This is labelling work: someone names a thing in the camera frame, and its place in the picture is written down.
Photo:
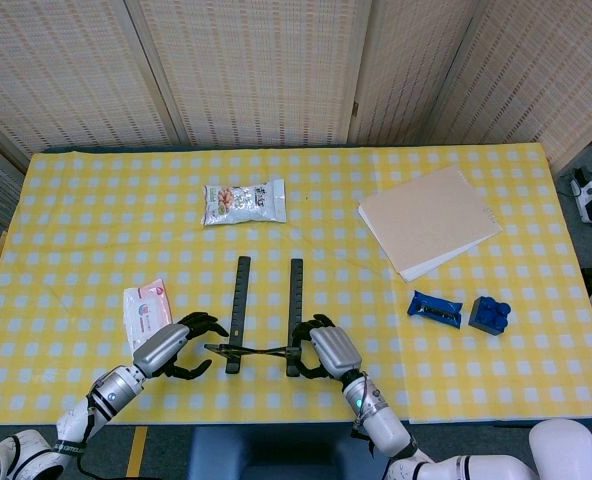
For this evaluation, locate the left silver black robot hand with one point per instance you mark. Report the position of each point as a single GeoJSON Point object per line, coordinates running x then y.
{"type": "Point", "coordinates": [158, 347]}

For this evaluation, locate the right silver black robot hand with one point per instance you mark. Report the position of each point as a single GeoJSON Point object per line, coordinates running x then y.
{"type": "Point", "coordinates": [333, 350]}

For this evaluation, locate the black folding stand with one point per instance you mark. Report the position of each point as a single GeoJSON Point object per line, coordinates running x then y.
{"type": "Point", "coordinates": [241, 300]}

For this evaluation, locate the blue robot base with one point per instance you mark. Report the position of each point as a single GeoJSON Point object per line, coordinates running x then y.
{"type": "Point", "coordinates": [276, 455]}

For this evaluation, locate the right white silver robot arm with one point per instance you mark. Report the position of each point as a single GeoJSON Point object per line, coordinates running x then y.
{"type": "Point", "coordinates": [386, 430]}

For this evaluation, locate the pink white wet wipes pack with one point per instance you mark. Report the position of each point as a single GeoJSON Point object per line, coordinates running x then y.
{"type": "Point", "coordinates": [146, 310]}

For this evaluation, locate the yellow floor tape strip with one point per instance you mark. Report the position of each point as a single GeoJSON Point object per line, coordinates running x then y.
{"type": "Point", "coordinates": [137, 452]}

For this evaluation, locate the blue snack bar wrapper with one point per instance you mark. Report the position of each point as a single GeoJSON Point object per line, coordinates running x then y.
{"type": "Point", "coordinates": [436, 309]}

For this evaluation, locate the yellow white checkered tablecloth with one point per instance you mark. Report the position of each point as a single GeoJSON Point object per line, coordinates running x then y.
{"type": "Point", "coordinates": [326, 200]}

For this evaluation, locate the blue building block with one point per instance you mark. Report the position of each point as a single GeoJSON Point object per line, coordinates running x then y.
{"type": "Point", "coordinates": [488, 316]}

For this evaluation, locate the beige paper notepad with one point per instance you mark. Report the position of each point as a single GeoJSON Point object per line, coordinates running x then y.
{"type": "Point", "coordinates": [426, 220]}

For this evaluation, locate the white snack bag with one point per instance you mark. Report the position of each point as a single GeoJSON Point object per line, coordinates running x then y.
{"type": "Point", "coordinates": [246, 202]}

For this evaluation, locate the brass screen hinge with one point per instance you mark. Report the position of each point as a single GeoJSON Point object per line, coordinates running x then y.
{"type": "Point", "coordinates": [355, 108]}

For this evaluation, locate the white power strip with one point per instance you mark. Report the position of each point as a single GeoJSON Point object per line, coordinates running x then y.
{"type": "Point", "coordinates": [585, 200]}

